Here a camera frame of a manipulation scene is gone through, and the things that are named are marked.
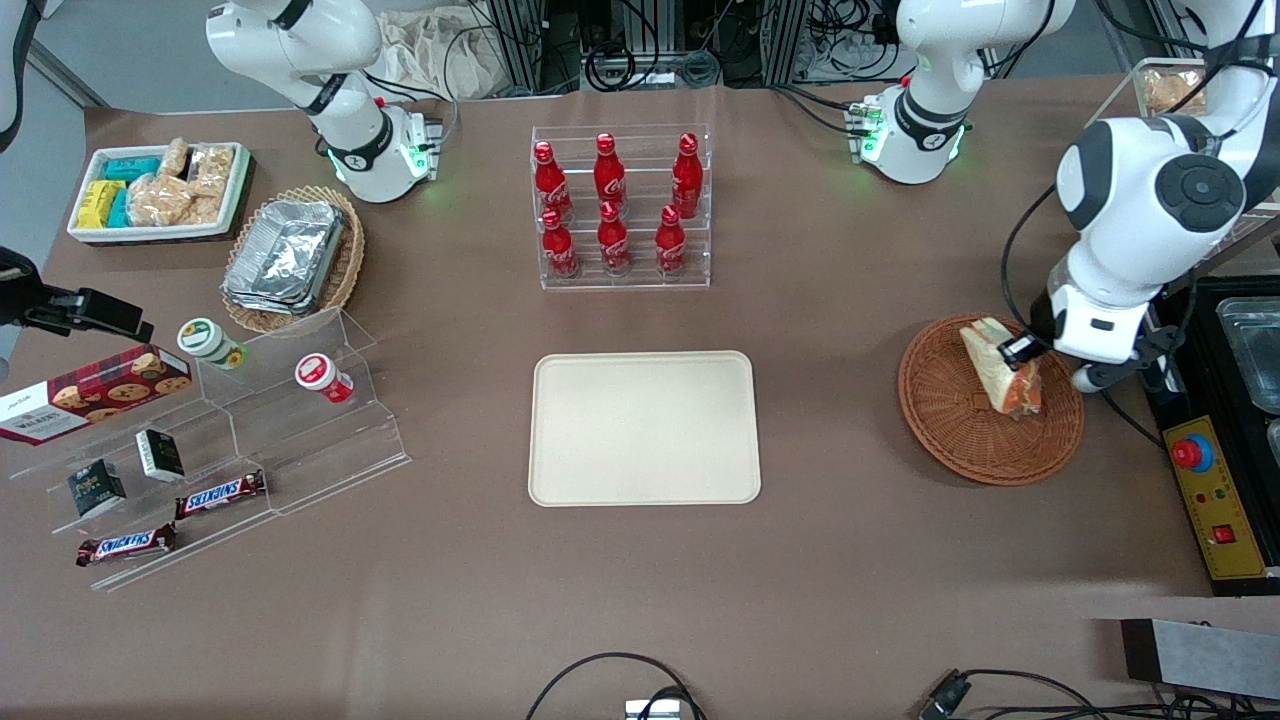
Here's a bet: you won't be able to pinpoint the black looped cable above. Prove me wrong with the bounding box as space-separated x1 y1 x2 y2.
525 652 708 720

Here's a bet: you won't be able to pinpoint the small black carton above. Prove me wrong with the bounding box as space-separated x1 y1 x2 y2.
135 428 186 483
67 459 128 519

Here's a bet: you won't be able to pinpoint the yellow snack packet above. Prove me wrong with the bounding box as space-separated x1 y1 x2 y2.
77 180 126 229

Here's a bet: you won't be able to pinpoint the Snickers chocolate bar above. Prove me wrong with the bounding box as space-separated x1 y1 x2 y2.
76 522 179 568
175 469 268 520

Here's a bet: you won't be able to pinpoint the black appliance with yellow panel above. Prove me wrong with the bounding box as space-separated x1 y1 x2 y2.
1140 275 1280 598

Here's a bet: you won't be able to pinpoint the red cola bottle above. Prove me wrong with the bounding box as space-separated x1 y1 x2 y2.
532 141 573 219
655 205 688 276
541 208 580 279
597 201 632 276
594 133 627 206
671 133 704 219

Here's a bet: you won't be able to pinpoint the oval tan wicker basket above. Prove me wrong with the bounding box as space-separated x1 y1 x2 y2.
220 185 367 335

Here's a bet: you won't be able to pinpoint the green lid yogurt cup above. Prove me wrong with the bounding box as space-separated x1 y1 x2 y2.
177 317 247 371

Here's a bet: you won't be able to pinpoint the clear bag of fried snacks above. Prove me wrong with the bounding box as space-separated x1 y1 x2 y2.
1143 68 1208 113

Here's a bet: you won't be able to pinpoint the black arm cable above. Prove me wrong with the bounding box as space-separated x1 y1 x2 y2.
1000 0 1266 341

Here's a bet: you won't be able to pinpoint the stack of foil containers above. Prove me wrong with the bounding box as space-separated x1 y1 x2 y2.
222 200 347 317

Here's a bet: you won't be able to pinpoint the coiled black cables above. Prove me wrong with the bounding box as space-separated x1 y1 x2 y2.
583 40 723 93

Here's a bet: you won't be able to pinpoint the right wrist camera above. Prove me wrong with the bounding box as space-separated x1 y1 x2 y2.
25 288 154 344

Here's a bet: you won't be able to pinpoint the aluminium frame post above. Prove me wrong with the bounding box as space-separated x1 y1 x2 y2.
490 0 546 96
760 0 811 86

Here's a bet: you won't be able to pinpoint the beige plastic tray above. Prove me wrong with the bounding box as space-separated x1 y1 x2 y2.
528 350 762 508

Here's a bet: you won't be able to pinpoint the triangle sandwich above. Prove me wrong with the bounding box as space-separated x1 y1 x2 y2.
958 317 1044 420

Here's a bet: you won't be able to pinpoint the red Walkers cookie box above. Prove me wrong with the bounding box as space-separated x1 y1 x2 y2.
0 345 193 446

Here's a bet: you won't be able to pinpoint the black cable with connector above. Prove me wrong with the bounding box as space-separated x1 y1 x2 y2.
918 668 1280 720

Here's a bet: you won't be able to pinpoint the clear acrylic stepped riser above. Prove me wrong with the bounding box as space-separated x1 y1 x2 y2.
195 307 412 516
10 400 281 593

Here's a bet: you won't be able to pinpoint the clear acrylic bottle rack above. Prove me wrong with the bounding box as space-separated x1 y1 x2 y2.
530 124 712 292

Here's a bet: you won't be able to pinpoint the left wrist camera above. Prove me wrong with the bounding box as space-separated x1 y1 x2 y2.
1072 325 1177 393

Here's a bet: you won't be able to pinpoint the beige cloth bag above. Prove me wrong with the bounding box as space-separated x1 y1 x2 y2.
375 8 501 101

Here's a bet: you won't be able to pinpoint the white rectangular snack bin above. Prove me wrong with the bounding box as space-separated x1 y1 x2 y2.
67 142 253 246

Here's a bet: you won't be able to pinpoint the steel pan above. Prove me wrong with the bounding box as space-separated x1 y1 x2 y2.
1215 297 1280 416

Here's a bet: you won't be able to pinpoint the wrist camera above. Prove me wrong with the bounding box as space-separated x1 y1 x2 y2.
1072 325 1177 393
25 288 154 344

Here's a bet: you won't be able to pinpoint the round brown wicker basket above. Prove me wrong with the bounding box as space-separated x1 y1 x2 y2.
897 313 1086 488

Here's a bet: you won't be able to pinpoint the grey flat box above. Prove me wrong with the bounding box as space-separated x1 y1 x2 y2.
1120 618 1280 701

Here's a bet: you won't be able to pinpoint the red lid yogurt cup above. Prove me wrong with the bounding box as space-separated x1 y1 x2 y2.
294 353 355 405

